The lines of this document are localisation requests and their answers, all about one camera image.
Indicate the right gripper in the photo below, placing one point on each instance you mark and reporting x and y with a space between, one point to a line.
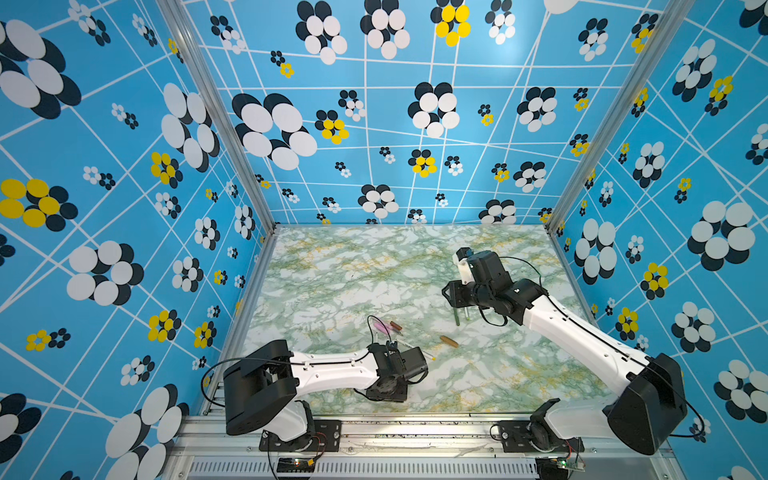
454 298

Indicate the aluminium front rail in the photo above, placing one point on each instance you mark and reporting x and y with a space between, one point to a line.
403 446

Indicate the left corner aluminium post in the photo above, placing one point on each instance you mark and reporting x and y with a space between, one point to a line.
180 28

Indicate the left circuit board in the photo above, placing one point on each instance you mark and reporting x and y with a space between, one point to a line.
295 465

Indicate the right corner aluminium post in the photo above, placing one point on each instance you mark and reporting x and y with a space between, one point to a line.
670 21

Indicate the corner aluminium post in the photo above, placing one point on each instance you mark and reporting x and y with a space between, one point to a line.
180 28
670 21

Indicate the circuit board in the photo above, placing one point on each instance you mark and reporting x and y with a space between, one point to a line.
295 465
558 467

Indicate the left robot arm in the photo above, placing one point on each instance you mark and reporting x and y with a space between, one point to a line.
265 389

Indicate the white pen yellow tip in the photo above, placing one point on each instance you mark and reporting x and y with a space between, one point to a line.
409 346

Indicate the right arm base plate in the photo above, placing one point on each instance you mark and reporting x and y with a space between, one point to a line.
522 436

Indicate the right circuit board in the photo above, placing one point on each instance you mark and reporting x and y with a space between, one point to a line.
558 467

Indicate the pink fountain pen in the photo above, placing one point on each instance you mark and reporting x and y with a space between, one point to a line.
382 326

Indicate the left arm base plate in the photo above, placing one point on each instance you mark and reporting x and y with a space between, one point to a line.
323 436

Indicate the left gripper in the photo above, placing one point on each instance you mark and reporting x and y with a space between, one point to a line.
402 398

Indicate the tan brown pen cap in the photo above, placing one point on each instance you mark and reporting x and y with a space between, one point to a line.
449 341

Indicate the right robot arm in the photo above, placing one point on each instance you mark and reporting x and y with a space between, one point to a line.
647 400

